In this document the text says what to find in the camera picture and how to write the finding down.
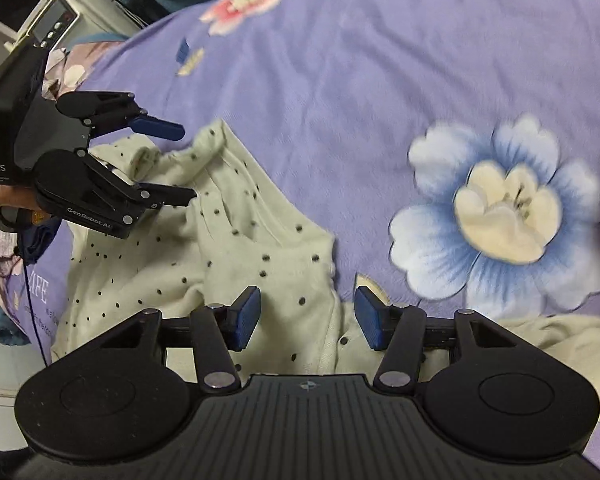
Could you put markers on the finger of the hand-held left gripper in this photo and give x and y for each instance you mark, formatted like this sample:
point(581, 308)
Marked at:
point(157, 127)
point(172, 194)

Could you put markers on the blue printed cloth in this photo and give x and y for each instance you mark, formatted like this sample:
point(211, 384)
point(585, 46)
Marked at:
point(32, 242)

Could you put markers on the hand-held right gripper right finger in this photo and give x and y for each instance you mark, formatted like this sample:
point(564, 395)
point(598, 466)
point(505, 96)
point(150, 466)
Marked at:
point(369, 319)

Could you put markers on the white machine with display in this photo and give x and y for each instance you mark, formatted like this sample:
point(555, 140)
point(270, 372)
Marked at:
point(55, 15)

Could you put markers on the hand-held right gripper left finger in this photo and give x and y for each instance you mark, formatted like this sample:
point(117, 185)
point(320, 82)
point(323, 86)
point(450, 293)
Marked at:
point(246, 317)

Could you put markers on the cream polka dot sweater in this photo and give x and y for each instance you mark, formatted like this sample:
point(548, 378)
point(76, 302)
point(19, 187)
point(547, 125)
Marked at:
point(260, 240)

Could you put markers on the purple floral bedsheet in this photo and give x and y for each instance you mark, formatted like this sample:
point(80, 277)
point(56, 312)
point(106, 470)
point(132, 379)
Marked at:
point(380, 70)

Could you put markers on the pink floral cloth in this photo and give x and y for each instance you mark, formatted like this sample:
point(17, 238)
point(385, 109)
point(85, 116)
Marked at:
point(62, 72)

